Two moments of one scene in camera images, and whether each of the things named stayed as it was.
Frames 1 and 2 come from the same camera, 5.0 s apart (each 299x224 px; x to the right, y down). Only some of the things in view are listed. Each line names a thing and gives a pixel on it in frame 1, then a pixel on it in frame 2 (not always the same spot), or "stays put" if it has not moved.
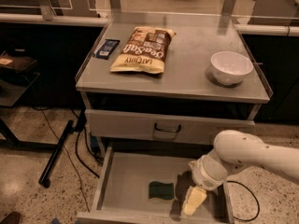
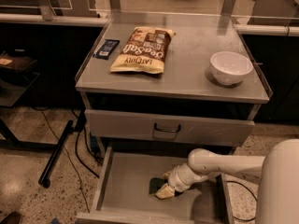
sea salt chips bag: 144,51 stays put
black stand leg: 45,178 stays put
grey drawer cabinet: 159,89 stays put
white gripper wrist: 202,175 -> 177,179
